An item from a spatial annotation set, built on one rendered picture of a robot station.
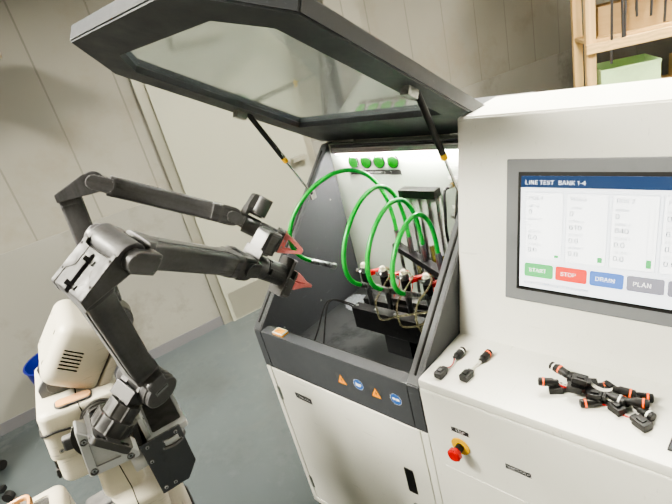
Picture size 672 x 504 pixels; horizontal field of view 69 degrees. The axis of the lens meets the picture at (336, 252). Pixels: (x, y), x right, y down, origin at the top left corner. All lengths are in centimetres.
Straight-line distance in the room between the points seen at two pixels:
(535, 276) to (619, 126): 38
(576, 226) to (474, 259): 28
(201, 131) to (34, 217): 117
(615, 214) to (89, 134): 302
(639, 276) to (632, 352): 18
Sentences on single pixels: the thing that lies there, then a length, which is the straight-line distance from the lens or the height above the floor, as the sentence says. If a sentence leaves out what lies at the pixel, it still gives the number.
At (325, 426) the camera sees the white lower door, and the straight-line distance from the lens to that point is 181.
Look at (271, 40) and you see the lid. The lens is 108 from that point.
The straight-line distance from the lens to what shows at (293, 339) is 163.
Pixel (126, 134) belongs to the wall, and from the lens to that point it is 353.
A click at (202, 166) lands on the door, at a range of 360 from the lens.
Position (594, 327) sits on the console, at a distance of 128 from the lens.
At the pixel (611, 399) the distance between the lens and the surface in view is 120.
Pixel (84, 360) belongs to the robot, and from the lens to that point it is 123.
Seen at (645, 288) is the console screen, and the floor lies 118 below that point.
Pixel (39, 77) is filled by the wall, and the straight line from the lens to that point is 349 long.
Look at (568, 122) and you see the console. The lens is 121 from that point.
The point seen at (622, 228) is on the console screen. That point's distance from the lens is 120.
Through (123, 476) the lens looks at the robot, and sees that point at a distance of 144.
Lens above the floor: 180
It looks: 23 degrees down
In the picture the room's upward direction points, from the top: 15 degrees counter-clockwise
